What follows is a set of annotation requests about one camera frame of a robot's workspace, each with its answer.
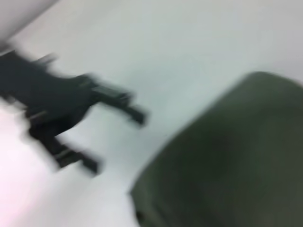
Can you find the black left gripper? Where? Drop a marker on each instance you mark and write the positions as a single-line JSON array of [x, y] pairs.
[[47, 99]]

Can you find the dark green shirt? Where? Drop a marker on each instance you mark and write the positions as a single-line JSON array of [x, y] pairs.
[[225, 153]]

